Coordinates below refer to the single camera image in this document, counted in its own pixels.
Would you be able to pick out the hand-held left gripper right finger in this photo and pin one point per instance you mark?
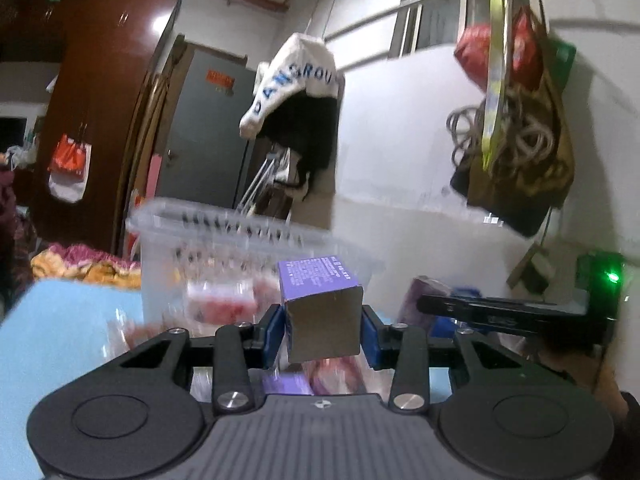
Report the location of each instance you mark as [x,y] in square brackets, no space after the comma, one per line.
[371,340]

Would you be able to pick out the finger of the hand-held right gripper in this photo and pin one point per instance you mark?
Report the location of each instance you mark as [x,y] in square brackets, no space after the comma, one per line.
[500,316]

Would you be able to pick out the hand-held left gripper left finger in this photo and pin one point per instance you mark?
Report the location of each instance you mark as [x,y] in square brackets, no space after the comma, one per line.
[272,336]

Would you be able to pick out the purple cardboard box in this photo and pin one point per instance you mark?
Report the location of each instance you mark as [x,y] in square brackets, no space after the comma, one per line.
[322,320]

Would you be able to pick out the clear plastic storage bin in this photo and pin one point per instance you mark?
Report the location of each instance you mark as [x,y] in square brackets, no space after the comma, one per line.
[210,255]

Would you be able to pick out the person's right forearm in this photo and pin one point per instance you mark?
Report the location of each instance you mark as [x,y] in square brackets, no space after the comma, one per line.
[625,435]

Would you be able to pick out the pink red snack packet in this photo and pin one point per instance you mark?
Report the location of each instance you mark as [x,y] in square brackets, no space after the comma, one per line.
[340,375]

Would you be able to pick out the flat purple packet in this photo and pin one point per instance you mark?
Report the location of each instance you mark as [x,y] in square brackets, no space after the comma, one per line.
[285,385]

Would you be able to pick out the red packets inside bin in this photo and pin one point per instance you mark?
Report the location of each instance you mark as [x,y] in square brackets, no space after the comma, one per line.
[225,302]

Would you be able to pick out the dark purple packet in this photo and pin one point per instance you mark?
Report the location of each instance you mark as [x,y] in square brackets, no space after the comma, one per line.
[425,302]

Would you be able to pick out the colourful printed blanket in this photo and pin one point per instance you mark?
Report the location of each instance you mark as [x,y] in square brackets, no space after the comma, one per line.
[80,262]

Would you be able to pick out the black hanging garment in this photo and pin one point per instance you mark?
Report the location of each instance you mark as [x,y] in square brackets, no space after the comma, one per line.
[305,130]

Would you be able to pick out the grey metal door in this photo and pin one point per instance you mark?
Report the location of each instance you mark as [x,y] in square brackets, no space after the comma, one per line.
[210,125]

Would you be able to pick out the white and black hanging jacket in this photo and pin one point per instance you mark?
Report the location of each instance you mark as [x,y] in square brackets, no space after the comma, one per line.
[292,80]

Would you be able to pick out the orange and white plastic bag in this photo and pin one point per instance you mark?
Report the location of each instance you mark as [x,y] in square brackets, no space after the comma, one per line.
[70,167]

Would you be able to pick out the red hanging bag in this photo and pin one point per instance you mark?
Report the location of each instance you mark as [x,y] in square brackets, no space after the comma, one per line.
[475,52]

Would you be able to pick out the brown wooden wardrobe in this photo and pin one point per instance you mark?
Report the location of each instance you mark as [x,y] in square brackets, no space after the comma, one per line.
[100,110]

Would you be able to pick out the window with metal bars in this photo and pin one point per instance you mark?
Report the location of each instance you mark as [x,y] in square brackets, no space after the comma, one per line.
[445,10]

